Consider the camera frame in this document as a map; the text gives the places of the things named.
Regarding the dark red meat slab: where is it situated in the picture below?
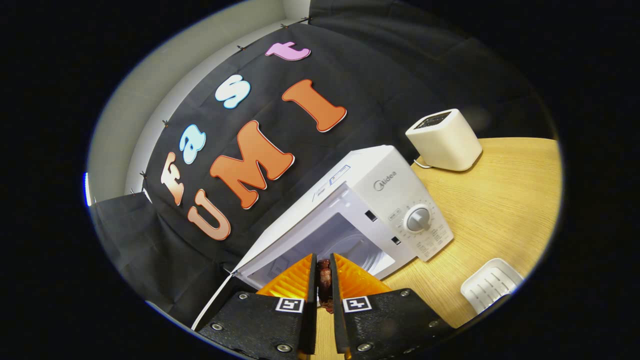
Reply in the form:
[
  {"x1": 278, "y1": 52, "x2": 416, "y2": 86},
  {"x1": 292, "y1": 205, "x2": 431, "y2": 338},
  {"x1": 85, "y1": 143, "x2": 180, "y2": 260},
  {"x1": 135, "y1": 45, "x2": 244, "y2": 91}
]
[{"x1": 316, "y1": 258, "x2": 335, "y2": 315}]

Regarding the white ribbed plate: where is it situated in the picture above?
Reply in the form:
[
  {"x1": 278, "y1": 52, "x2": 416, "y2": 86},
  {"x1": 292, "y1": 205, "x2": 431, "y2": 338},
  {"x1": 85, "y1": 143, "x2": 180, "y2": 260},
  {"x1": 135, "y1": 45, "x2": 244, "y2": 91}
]
[{"x1": 460, "y1": 258, "x2": 525, "y2": 315}]

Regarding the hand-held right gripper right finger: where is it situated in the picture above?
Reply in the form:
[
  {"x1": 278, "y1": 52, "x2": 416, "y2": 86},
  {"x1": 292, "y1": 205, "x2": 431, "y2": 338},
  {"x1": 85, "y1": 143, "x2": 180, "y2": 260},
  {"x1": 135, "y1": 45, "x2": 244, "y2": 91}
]
[{"x1": 330, "y1": 252, "x2": 454, "y2": 360}]

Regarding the white toaster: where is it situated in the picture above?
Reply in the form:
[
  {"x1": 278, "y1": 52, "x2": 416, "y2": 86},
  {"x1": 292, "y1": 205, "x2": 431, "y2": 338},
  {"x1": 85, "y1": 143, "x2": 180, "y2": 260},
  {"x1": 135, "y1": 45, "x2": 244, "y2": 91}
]
[{"x1": 405, "y1": 108, "x2": 483, "y2": 172}]

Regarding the white microwave oven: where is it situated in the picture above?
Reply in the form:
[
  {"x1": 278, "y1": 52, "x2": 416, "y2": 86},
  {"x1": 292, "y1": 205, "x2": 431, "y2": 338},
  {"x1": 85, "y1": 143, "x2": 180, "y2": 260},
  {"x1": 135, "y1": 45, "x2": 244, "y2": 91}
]
[{"x1": 192, "y1": 145, "x2": 455, "y2": 331}]

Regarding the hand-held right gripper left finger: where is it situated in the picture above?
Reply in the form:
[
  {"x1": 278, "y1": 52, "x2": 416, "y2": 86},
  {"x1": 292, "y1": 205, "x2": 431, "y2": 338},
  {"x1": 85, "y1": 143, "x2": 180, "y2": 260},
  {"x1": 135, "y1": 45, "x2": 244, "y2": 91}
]
[{"x1": 194, "y1": 253, "x2": 319, "y2": 360}]

